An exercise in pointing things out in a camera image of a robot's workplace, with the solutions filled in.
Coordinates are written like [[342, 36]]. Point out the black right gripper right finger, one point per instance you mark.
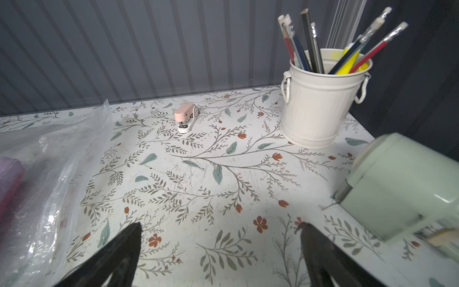
[[327, 265]]

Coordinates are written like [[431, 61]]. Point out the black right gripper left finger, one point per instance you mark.
[[115, 264]]

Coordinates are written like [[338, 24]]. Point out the clear plastic vacuum bag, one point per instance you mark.
[[37, 228]]

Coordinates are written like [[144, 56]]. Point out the purple trousers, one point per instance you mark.
[[12, 172]]

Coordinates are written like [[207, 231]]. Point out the mint green pencil sharpener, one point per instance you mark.
[[398, 186]]

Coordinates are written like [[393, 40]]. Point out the cream metal pencil bucket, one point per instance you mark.
[[315, 105]]

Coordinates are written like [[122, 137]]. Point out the small pink stapler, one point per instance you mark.
[[186, 116]]

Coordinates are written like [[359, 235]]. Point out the yellow highlighter pen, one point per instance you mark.
[[360, 42]]

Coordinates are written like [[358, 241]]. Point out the black pencil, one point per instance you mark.
[[309, 38]]

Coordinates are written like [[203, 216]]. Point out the blue pencil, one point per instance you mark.
[[302, 61]]

